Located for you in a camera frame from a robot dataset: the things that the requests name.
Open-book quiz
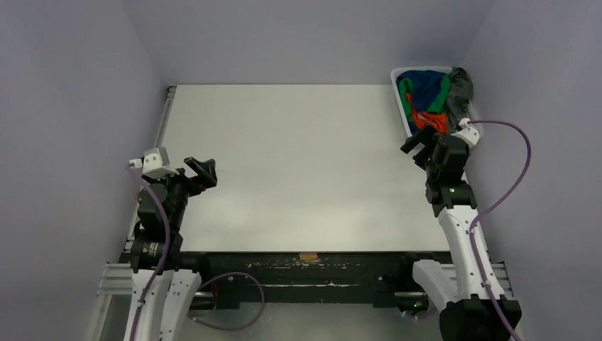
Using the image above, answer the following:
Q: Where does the blue t-shirt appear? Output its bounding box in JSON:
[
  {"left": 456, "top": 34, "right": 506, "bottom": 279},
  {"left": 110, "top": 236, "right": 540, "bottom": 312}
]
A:
[{"left": 395, "top": 70, "right": 450, "bottom": 136}]

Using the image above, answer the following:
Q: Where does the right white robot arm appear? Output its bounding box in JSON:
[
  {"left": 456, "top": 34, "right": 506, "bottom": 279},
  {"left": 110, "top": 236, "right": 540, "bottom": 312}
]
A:
[{"left": 400, "top": 119, "right": 522, "bottom": 340}]

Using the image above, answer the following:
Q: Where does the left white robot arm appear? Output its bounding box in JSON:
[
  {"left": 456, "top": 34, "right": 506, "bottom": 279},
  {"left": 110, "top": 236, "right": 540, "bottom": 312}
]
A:
[{"left": 124, "top": 154, "right": 217, "bottom": 340}]

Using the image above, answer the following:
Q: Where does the orange t-shirt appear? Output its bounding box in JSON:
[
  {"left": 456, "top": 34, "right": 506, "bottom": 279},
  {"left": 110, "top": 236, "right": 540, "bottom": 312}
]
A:
[{"left": 405, "top": 93, "right": 448, "bottom": 134}]

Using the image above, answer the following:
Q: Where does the green t-shirt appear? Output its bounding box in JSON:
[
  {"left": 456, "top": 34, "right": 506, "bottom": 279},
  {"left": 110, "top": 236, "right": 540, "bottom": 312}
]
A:
[{"left": 396, "top": 70, "right": 450, "bottom": 117}]

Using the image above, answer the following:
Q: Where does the grey t-shirt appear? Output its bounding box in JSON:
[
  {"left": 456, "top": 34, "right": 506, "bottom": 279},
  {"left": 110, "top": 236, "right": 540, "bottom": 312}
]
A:
[{"left": 446, "top": 67, "right": 474, "bottom": 132}]

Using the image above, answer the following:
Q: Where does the white plastic laundry basket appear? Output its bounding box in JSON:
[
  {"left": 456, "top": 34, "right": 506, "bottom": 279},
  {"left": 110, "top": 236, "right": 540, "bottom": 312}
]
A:
[{"left": 390, "top": 65, "right": 452, "bottom": 138}]

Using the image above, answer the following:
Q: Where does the brown tape piece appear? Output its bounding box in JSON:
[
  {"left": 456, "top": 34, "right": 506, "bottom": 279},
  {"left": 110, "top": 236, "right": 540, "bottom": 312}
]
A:
[{"left": 299, "top": 252, "right": 319, "bottom": 263}]

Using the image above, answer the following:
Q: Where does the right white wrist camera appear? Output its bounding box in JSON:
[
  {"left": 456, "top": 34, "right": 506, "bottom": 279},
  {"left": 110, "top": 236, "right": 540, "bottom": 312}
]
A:
[{"left": 453, "top": 118, "right": 480, "bottom": 148}]

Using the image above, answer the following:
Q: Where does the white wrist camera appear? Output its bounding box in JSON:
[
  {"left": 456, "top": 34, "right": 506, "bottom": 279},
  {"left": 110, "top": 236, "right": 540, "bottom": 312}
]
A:
[
  {"left": 128, "top": 146, "right": 176, "bottom": 179},
  {"left": 453, "top": 118, "right": 480, "bottom": 148}
]

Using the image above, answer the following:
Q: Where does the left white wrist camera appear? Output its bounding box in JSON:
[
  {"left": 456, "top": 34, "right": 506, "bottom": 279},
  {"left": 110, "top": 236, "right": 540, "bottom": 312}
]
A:
[{"left": 128, "top": 146, "right": 176, "bottom": 179}]

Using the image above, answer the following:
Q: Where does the aluminium rail frame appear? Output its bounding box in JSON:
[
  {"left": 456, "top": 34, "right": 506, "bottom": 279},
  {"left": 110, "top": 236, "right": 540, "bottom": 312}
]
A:
[{"left": 97, "top": 86, "right": 177, "bottom": 296}]

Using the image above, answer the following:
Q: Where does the black base frame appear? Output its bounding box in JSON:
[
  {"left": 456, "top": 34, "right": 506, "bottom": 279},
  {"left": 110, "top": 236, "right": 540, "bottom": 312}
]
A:
[{"left": 181, "top": 251, "right": 452, "bottom": 311}]

